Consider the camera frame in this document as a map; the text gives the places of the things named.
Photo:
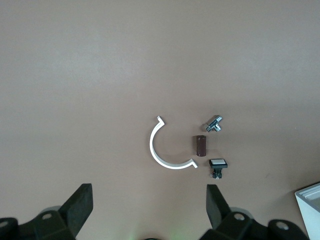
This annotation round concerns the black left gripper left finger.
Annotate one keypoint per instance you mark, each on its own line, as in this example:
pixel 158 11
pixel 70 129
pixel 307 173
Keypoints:
pixel 77 210

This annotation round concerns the chrome angle valve fitting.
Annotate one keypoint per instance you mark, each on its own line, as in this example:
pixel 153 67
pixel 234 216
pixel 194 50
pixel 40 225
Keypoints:
pixel 212 123

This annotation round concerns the white drawer cabinet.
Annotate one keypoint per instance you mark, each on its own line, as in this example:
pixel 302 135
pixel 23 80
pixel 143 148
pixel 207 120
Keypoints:
pixel 310 212

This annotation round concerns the white square push button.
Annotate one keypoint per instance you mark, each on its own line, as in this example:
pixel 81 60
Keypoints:
pixel 218 163

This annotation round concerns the brown cylindrical capacitor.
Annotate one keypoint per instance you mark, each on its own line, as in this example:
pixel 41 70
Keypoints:
pixel 199 146

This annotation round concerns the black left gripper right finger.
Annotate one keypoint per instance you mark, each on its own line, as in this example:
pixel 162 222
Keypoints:
pixel 217 210

